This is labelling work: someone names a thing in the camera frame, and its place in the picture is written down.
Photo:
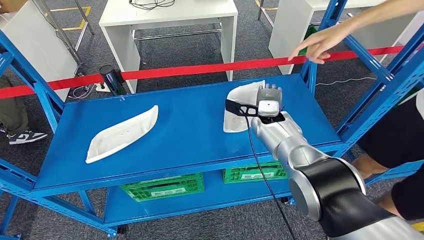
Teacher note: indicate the person's right forearm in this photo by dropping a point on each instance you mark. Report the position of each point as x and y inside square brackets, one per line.
[381, 13]

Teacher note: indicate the white cabinet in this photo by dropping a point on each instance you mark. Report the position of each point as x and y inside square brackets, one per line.
[39, 49]

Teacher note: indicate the black stanchion post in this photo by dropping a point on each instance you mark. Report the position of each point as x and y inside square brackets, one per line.
[111, 79]

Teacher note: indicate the white power strip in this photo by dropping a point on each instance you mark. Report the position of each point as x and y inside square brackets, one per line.
[101, 87]

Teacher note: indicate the yellow floor tape square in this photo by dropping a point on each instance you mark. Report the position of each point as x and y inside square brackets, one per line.
[85, 18]

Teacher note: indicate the red barrier belt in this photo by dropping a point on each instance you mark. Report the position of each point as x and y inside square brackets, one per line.
[198, 69]

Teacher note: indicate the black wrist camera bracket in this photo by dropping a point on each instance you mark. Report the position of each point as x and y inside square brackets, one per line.
[233, 106]

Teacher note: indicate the person's right hand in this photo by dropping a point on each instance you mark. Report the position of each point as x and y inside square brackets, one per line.
[324, 38]

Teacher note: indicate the person's black white shoe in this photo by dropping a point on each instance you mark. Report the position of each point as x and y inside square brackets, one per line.
[28, 136]

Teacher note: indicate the white plastic shell part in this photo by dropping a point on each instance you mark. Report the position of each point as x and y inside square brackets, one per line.
[122, 136]
[242, 94]

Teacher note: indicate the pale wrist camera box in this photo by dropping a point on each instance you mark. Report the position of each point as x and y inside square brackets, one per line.
[268, 107]

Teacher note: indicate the chrome metal frame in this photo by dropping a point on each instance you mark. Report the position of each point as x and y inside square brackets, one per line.
[81, 36]

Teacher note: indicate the person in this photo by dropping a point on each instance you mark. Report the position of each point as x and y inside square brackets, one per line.
[391, 132]

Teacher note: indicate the silver black robot right arm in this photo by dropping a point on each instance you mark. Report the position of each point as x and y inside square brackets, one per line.
[291, 139]

